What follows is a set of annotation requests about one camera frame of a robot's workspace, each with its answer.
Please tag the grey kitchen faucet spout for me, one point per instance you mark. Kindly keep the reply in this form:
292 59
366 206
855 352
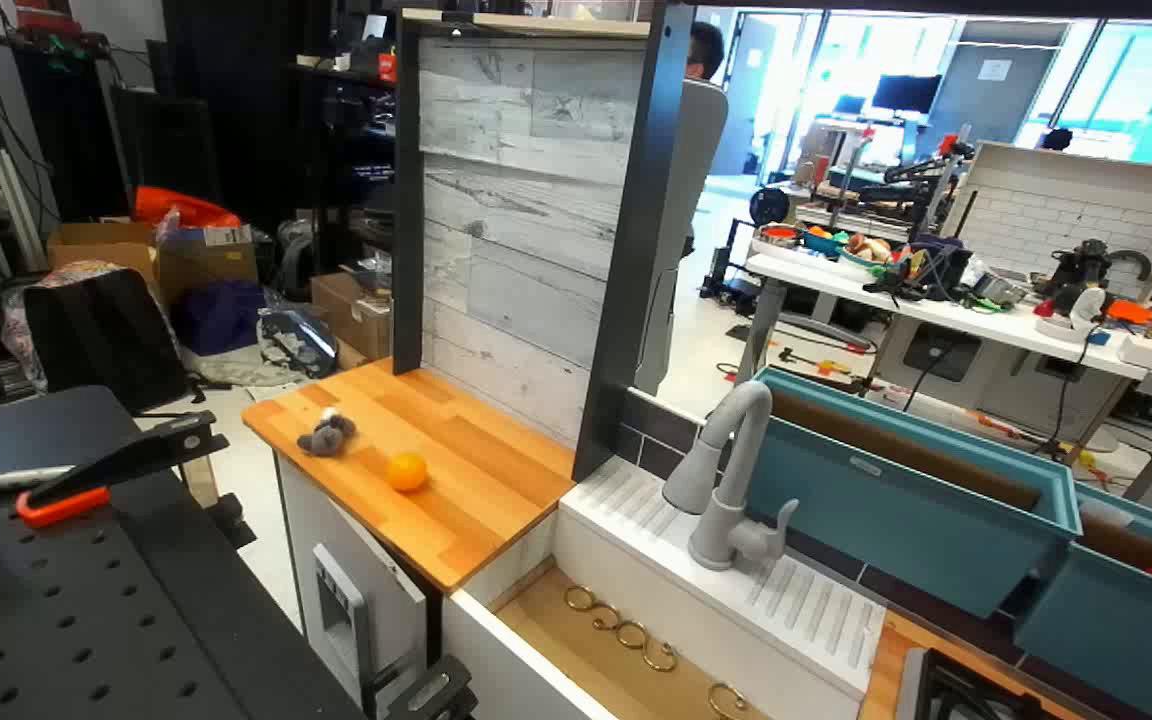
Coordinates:
731 465

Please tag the whitewashed wood backsplash panel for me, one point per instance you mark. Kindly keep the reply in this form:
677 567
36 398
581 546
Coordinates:
523 224

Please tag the wooden butcher block countertop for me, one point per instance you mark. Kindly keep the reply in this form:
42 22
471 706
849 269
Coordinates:
471 465

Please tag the orange ball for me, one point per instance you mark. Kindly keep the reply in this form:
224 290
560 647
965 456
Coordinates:
404 470

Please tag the person in grey shirt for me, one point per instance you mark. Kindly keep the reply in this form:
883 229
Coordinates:
690 175

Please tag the small cardboard box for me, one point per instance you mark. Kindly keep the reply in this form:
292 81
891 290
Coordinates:
354 312

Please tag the grey plush toy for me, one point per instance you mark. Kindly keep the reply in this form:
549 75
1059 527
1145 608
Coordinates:
326 434

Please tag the white cabinet door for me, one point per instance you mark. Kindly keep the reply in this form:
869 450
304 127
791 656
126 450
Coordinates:
349 584

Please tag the white sink with drainboard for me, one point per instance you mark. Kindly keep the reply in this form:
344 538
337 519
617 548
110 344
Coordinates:
791 605

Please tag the dark blue bag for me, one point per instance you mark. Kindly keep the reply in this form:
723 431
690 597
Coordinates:
217 317

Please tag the large teal bin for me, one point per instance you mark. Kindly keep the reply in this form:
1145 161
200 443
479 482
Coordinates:
911 504

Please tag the white workbench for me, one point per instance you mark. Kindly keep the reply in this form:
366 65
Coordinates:
977 321

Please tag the cardboard box with orange item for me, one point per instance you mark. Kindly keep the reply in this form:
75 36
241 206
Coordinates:
182 245

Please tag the black computer monitor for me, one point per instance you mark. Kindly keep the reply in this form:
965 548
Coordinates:
905 92

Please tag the black fabric bag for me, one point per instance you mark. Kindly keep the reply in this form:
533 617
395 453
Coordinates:
100 335

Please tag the black stovetop burner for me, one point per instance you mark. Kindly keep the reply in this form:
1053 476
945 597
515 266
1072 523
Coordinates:
961 693

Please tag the white pegboard panel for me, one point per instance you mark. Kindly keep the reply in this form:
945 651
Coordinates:
1069 203

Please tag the black perforated table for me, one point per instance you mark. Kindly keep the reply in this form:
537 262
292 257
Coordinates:
80 603

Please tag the teal bin with pink item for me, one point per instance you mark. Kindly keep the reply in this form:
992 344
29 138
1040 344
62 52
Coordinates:
1122 626

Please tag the wide black frame post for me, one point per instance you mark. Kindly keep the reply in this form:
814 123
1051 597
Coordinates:
630 266

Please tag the narrow black frame post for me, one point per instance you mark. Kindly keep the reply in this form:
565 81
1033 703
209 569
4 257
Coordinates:
404 214

